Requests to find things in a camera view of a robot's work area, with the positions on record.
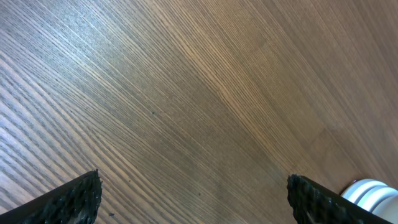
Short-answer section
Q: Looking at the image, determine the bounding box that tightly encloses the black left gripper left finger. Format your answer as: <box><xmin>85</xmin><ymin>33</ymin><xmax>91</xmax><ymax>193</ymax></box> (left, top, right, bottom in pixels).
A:
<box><xmin>1</xmin><ymin>170</ymin><xmax>102</xmax><ymax>223</ymax></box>

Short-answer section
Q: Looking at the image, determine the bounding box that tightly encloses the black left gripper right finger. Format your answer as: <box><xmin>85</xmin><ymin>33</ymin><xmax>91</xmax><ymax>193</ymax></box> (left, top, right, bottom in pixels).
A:
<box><xmin>287</xmin><ymin>175</ymin><xmax>395</xmax><ymax>224</ymax></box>

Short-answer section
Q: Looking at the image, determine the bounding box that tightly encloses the white digital kitchen scale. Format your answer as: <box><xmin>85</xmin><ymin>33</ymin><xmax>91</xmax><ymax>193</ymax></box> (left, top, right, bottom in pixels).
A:
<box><xmin>341</xmin><ymin>179</ymin><xmax>397</xmax><ymax>212</ymax></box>

